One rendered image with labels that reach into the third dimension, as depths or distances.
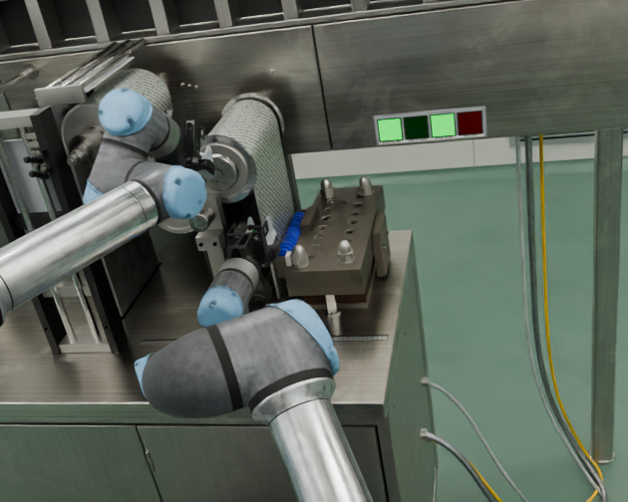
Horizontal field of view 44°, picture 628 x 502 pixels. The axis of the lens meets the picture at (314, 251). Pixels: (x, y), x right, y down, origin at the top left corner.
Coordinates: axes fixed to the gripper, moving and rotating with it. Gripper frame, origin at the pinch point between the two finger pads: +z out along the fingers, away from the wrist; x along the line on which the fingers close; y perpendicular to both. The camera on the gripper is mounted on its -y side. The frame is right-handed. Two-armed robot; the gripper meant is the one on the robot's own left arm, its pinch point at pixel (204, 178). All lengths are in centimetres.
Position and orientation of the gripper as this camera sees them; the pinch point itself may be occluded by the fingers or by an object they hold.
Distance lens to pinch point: 155.1
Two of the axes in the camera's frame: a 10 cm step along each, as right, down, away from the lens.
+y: -0.1, -9.9, 1.7
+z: 2.4, 1.6, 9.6
